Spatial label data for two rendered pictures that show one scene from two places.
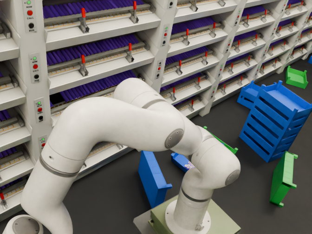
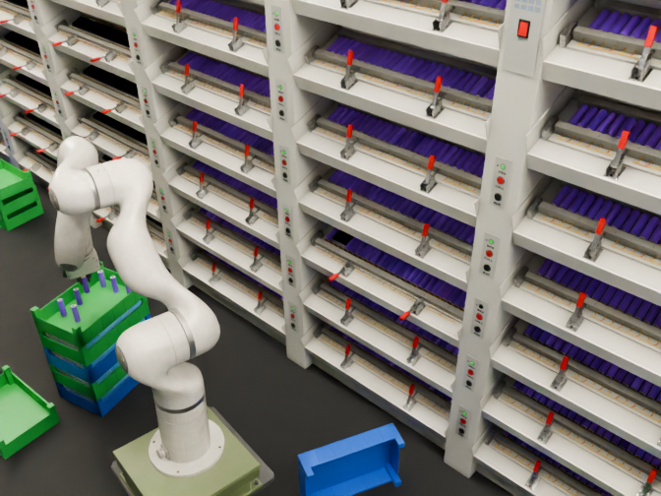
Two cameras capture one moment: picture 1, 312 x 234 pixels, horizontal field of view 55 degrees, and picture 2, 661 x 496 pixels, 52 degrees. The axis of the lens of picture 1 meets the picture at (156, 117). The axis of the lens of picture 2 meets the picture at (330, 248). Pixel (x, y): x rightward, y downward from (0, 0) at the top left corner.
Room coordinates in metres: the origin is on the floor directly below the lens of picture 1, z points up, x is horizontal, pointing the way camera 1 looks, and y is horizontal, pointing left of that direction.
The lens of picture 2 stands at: (1.18, -1.30, 1.78)
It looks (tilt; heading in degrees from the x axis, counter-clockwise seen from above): 35 degrees down; 94
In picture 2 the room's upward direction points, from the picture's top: 1 degrees counter-clockwise
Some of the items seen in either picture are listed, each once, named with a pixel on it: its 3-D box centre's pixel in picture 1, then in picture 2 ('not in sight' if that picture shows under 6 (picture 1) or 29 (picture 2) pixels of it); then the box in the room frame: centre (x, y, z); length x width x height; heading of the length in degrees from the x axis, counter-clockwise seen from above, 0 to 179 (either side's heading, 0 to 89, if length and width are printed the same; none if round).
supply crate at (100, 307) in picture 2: not in sight; (90, 301); (0.28, 0.36, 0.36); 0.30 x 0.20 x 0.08; 65
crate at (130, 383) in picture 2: not in sight; (109, 370); (0.28, 0.36, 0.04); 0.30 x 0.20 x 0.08; 65
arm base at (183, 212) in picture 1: (191, 204); (183, 421); (0.74, -0.21, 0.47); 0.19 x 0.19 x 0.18
